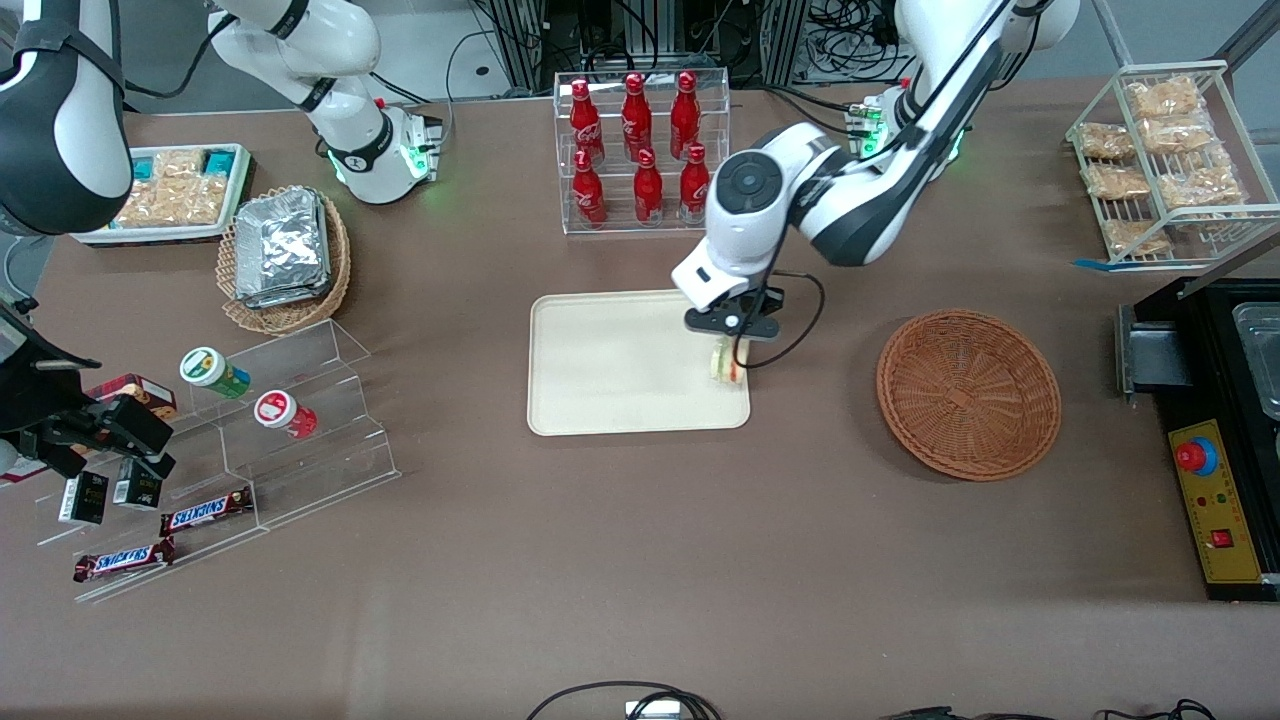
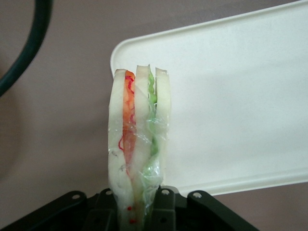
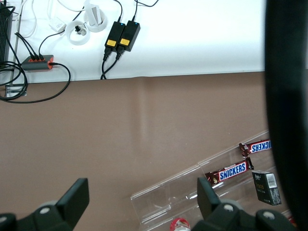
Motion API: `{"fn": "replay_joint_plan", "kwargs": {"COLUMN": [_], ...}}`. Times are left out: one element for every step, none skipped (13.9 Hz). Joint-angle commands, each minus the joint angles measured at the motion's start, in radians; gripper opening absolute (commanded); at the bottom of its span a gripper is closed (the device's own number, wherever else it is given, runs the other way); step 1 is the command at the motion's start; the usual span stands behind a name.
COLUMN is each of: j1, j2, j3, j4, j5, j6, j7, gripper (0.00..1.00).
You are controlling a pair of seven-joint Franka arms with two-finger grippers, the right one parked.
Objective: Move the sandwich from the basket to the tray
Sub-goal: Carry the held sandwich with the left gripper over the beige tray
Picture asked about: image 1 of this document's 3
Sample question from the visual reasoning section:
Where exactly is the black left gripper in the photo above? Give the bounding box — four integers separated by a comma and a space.
684, 296, 782, 370

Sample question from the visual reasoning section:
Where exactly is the beige rectangular tray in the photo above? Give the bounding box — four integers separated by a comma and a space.
527, 287, 752, 438

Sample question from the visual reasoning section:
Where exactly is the white snack tray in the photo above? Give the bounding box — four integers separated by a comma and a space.
70, 143, 256, 247

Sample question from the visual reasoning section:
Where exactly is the brown round wicker basket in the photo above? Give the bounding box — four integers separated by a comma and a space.
876, 309, 1063, 483

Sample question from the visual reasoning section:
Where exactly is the light tan wicker basket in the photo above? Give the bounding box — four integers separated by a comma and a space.
216, 185, 352, 336

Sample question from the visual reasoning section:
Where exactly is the small black box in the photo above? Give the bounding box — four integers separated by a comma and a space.
58, 470, 109, 526
112, 458, 163, 511

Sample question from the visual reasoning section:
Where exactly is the dark red chocolate box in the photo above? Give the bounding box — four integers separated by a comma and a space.
85, 373, 178, 421

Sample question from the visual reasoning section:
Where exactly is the brown Snickers bar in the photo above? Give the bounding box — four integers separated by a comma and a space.
160, 487, 254, 538
72, 538, 177, 583

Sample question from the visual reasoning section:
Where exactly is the red cola bottle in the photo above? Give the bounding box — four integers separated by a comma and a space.
679, 144, 711, 223
570, 80, 606, 166
633, 149, 664, 226
572, 150, 608, 229
621, 72, 653, 163
670, 71, 701, 161

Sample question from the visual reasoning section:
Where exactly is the green snack can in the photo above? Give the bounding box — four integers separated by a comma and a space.
180, 346, 252, 400

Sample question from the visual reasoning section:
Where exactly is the clear acrylic bottle rack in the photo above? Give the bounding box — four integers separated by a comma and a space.
553, 68, 731, 236

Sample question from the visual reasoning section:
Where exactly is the red snack can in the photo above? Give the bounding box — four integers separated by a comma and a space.
253, 390, 318, 440

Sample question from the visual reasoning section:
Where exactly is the clear acrylic stepped stand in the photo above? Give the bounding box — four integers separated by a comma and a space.
35, 318, 403, 604

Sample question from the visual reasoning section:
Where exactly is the tan cracker snack bag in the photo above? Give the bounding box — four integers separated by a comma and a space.
150, 150, 207, 183
115, 176, 230, 229

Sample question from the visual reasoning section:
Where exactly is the silver foil pack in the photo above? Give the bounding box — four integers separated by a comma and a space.
240, 200, 334, 310
235, 188, 329, 293

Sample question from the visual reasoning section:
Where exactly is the clear bag of crackers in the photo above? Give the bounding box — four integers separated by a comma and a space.
1085, 163, 1151, 201
1155, 165, 1247, 213
1143, 115, 1217, 154
1103, 218, 1171, 257
1125, 77, 1201, 119
1078, 122, 1136, 161

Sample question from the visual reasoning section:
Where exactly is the black appliance base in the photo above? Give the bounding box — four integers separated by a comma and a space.
1150, 275, 1280, 603

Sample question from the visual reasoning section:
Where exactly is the yellow emergency stop panel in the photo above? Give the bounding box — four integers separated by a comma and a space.
1168, 418, 1266, 584

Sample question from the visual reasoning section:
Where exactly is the steel pan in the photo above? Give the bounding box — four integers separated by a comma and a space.
1232, 300, 1280, 421

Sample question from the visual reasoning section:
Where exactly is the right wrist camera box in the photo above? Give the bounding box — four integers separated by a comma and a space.
92, 396, 174, 457

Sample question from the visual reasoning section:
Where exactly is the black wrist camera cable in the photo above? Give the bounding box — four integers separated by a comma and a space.
745, 240, 827, 370

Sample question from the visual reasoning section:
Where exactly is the aluminium frame post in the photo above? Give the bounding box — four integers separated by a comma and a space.
760, 0, 813, 87
495, 0, 548, 93

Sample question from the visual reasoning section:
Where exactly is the black cable bundle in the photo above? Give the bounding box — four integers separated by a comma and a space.
800, 0, 906, 83

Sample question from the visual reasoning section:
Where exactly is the black looped cable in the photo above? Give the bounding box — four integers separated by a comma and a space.
525, 680, 723, 720

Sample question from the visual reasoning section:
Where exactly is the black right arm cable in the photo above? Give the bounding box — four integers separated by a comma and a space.
120, 15, 238, 101

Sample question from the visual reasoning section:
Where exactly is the grey metal bracket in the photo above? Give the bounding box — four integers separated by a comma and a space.
1115, 303, 1193, 398

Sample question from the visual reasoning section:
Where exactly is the white wire rack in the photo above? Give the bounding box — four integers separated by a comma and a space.
1065, 60, 1280, 269

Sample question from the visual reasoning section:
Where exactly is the thin black cable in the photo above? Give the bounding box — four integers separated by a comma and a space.
880, 700, 1217, 720

